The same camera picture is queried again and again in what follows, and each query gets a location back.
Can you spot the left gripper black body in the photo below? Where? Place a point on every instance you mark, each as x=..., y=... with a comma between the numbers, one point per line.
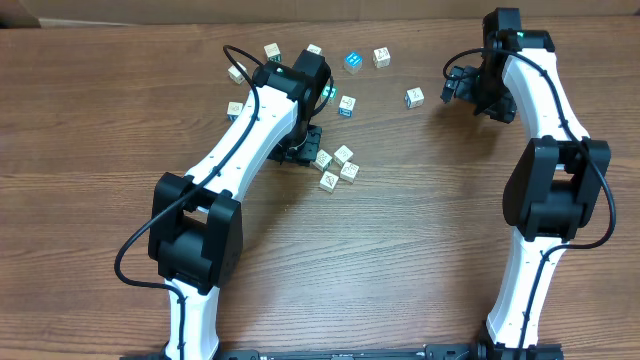
x=298, y=148

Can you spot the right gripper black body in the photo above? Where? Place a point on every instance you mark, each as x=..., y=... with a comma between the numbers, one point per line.
x=458, y=86

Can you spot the block green F side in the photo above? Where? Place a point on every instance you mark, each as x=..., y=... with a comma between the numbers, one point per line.
x=323, y=160

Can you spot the block yellow C side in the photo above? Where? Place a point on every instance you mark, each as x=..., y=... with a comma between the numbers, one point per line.
x=343, y=155

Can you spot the block plain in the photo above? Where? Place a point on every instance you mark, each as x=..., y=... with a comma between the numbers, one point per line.
x=328, y=181
x=237, y=73

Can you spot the block green R number five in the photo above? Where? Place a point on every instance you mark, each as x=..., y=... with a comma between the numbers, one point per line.
x=349, y=172

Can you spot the umbrella block blue side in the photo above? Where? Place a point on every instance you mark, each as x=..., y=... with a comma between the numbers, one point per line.
x=346, y=106

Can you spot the block blue T side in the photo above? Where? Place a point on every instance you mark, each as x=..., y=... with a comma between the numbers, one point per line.
x=414, y=98

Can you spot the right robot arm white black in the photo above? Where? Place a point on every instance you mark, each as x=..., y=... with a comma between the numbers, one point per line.
x=554, y=187

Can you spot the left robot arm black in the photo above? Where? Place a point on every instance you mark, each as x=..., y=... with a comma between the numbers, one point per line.
x=197, y=238

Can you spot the green top 4 block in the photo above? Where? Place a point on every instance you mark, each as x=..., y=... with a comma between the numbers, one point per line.
x=329, y=94

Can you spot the block blue D side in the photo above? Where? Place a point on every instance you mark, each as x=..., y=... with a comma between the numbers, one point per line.
x=234, y=110

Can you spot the block green J side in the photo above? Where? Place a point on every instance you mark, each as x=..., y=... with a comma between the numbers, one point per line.
x=314, y=49

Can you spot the blue top block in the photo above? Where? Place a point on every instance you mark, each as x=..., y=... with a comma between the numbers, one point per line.
x=353, y=62

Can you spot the block green R side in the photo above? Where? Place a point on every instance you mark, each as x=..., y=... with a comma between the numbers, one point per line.
x=273, y=52

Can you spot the block yellow O side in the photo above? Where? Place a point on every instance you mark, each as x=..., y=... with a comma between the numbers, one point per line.
x=381, y=57

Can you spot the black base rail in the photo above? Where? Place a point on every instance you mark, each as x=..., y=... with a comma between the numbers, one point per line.
x=350, y=355

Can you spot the cardboard backdrop wall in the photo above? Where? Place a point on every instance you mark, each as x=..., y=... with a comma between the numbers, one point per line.
x=36, y=13

